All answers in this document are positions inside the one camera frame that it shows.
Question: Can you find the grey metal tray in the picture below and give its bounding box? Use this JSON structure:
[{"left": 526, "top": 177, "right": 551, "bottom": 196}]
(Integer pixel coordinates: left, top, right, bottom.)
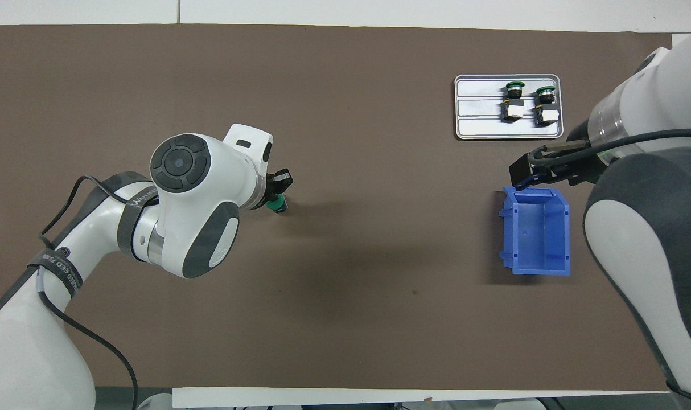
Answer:
[{"left": 454, "top": 74, "right": 564, "bottom": 141}]

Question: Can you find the brown paper table mat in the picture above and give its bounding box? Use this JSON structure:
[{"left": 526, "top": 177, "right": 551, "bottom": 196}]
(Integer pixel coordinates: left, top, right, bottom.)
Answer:
[{"left": 0, "top": 24, "right": 673, "bottom": 393}]

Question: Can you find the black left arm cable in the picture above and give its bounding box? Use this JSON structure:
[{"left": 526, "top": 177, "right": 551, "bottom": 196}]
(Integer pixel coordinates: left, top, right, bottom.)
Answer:
[{"left": 38, "top": 174, "right": 161, "bottom": 410}]

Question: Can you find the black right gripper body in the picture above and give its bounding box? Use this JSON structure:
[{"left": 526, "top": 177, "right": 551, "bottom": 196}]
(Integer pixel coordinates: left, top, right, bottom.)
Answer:
[{"left": 550, "top": 122, "right": 608, "bottom": 182}]

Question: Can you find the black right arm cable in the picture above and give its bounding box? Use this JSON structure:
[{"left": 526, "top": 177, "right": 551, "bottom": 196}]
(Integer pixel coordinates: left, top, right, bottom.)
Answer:
[{"left": 529, "top": 130, "right": 691, "bottom": 167}]

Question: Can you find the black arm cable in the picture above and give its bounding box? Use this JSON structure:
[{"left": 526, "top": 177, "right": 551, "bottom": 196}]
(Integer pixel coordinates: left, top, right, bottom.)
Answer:
[
  {"left": 38, "top": 174, "right": 161, "bottom": 410},
  {"left": 529, "top": 130, "right": 691, "bottom": 167}
]

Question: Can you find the blue plastic storage bin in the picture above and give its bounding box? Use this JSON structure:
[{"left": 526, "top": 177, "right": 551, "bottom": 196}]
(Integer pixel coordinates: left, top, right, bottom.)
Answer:
[{"left": 498, "top": 187, "right": 571, "bottom": 277}]

